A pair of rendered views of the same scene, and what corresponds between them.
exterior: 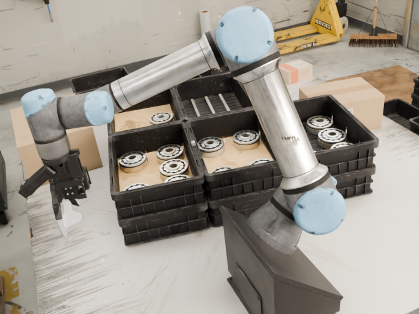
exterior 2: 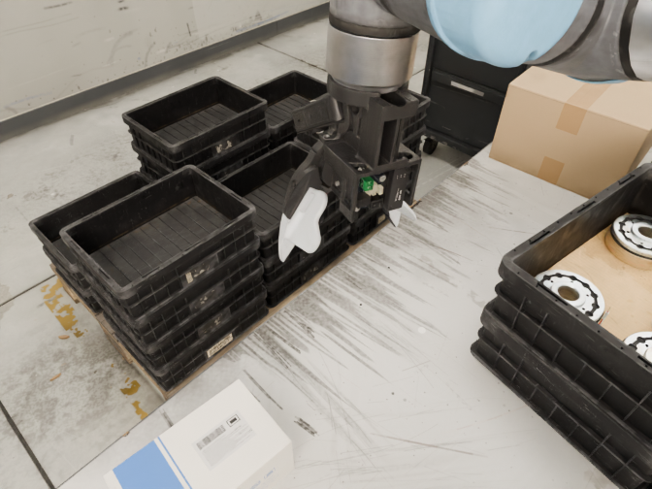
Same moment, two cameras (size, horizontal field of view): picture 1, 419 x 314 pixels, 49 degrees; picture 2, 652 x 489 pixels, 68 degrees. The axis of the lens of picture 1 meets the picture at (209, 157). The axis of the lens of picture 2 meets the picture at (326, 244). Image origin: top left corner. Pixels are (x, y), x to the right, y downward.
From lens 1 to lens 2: 82 cm
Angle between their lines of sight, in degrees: 49
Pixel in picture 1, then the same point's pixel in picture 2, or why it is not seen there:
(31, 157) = (517, 113)
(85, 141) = (616, 146)
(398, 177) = not seen: outside the picture
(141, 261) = (455, 397)
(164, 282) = (435, 472)
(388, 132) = not seen: outside the picture
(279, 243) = not seen: outside the picture
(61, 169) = (353, 122)
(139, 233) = (503, 358)
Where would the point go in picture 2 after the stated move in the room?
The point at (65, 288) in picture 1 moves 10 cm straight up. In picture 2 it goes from (341, 310) to (342, 275)
